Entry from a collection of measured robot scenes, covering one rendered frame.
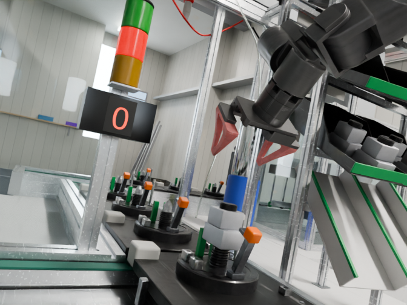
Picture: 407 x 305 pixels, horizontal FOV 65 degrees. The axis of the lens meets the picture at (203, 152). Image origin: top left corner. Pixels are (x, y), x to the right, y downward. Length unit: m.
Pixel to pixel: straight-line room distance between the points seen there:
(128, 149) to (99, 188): 8.68
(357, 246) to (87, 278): 0.51
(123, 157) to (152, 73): 2.56
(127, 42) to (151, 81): 9.00
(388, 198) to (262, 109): 0.54
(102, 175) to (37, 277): 0.19
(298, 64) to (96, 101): 0.32
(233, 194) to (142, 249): 0.94
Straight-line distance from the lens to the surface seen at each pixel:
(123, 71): 0.58
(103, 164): 0.61
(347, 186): 0.83
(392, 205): 0.94
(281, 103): 0.48
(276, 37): 0.53
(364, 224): 0.79
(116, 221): 0.83
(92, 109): 0.55
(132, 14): 0.61
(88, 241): 0.63
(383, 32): 0.49
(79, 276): 0.60
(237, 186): 1.48
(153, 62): 9.71
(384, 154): 0.69
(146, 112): 0.58
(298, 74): 0.47
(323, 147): 0.71
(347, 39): 0.47
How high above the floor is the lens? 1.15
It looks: 2 degrees up
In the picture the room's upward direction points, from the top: 11 degrees clockwise
